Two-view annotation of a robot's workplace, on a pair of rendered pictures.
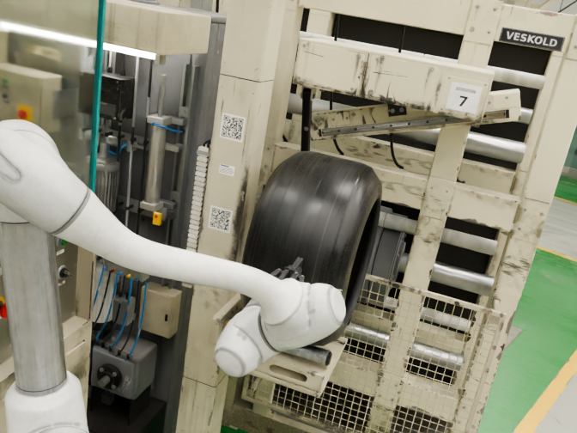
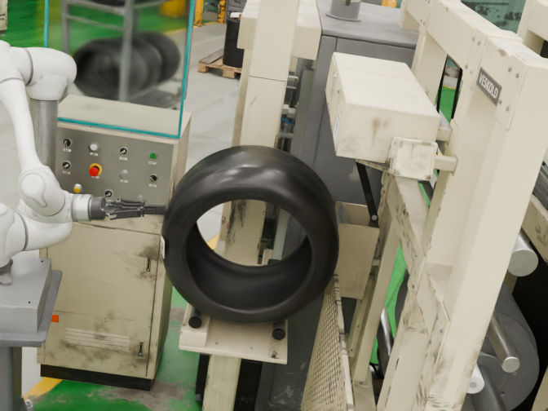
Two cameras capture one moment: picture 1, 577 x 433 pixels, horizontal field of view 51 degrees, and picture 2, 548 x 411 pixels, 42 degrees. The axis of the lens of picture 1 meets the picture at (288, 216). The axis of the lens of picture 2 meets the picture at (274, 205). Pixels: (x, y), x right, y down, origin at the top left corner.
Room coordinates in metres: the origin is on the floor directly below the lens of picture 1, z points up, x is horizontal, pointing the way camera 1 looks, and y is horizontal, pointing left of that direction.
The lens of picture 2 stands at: (1.15, -2.14, 2.25)
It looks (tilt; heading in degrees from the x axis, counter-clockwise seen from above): 24 degrees down; 72
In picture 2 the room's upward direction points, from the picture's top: 10 degrees clockwise
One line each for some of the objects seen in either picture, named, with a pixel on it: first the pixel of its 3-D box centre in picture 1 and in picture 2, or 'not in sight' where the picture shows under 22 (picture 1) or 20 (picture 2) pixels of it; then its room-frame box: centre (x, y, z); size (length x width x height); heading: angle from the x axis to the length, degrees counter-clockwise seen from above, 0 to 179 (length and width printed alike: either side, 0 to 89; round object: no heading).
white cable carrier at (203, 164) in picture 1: (199, 218); not in sight; (1.80, 0.28, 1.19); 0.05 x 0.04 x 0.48; 165
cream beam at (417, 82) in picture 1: (393, 77); (373, 104); (2.01, -0.26, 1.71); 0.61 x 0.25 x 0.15; 75
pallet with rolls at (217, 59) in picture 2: not in sight; (245, 40); (3.30, 6.85, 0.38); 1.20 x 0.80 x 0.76; 62
